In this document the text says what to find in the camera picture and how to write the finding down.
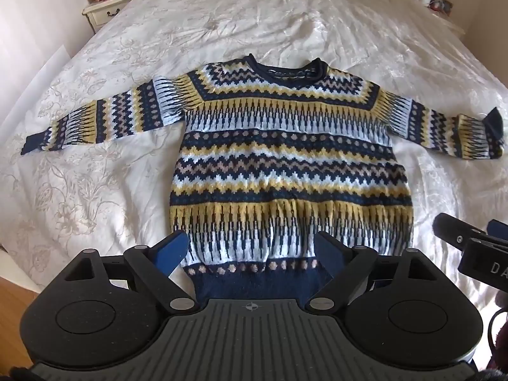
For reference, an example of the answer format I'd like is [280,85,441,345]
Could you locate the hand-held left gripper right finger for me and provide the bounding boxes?
[307,230,437,315]

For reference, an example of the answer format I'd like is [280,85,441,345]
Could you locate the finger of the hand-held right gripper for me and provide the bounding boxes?
[434,213,489,252]
[487,218,508,244]

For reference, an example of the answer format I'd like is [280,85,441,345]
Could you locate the black cable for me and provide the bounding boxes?
[487,305,508,360]

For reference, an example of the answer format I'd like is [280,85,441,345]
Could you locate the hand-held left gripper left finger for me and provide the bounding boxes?
[63,229,200,315]

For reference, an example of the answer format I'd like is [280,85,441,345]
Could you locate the cream wooden nightstand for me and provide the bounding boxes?
[81,0,153,32]

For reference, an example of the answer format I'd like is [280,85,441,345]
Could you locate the items on right nightstand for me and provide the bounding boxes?
[401,0,467,38]

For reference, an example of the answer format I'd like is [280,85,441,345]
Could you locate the navy yellow patterned knit sweater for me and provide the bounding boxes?
[21,53,506,314]

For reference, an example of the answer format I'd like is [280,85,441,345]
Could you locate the cream floral bedspread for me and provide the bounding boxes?
[0,0,508,302]

